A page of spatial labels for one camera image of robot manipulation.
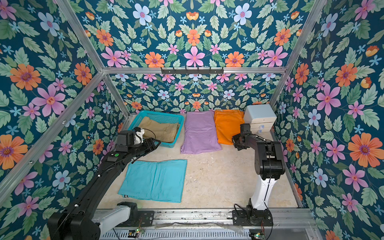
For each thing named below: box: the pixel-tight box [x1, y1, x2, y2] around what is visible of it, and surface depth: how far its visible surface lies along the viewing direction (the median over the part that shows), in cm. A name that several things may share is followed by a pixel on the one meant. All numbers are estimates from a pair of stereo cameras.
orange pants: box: [214, 109, 245, 145], surface depth 113 cm
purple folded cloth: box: [180, 111, 222, 154], surface depth 107 cm
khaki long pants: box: [138, 116, 180, 143], surface depth 109 cm
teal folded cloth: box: [118, 159, 188, 203], surface depth 86 cm
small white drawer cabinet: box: [244, 104, 278, 134], surface depth 103 cm
